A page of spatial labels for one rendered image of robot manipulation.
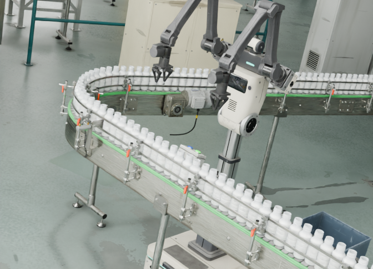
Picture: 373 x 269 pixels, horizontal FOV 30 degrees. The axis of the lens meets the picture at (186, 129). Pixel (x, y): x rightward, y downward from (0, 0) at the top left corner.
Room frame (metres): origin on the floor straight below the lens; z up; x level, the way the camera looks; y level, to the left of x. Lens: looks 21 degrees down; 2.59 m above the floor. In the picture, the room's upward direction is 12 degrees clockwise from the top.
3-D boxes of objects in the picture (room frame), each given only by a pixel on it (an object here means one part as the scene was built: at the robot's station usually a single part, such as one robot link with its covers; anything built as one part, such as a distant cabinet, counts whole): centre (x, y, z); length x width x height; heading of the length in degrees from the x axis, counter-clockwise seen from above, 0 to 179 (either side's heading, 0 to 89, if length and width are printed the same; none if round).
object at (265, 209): (2.95, -0.44, 1.08); 0.06 x 0.06 x 0.17
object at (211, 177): (3.19, -0.17, 1.08); 0.06 x 0.06 x 0.17
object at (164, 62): (3.71, 0.20, 1.51); 0.10 x 0.07 x 0.07; 139
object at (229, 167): (3.95, -0.29, 0.74); 0.11 x 0.11 x 0.40; 49
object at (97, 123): (3.71, 0.55, 0.96); 0.23 x 0.10 x 0.27; 139
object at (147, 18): (7.65, 0.30, 0.59); 1.10 x 0.62 x 1.18; 121
